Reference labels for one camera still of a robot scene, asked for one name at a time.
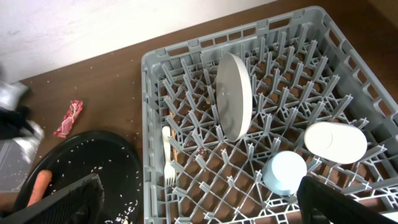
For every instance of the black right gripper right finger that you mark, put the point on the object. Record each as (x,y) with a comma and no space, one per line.
(320,203)

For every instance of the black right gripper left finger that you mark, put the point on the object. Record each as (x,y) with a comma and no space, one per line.
(79,202)

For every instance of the orange carrot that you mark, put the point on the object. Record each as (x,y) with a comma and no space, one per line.
(41,183)

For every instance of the blue plastic cup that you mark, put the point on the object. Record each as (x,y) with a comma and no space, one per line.
(283,173)

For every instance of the small white cup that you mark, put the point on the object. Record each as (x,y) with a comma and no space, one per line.
(337,142)

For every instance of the white plastic fork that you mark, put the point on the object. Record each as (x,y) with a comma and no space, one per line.
(169,171)

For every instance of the red snack wrapper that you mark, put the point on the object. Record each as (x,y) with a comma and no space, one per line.
(76,106)

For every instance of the grey plate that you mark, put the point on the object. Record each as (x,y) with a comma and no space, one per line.
(233,96)

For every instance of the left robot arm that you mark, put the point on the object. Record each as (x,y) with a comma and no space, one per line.
(14,123)

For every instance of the grey plastic dishwasher rack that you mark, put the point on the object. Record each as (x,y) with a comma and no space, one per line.
(302,70)

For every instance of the round black tray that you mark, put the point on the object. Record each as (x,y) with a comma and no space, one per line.
(107,154)

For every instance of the clear plastic bin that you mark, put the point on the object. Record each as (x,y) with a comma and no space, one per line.
(17,156)

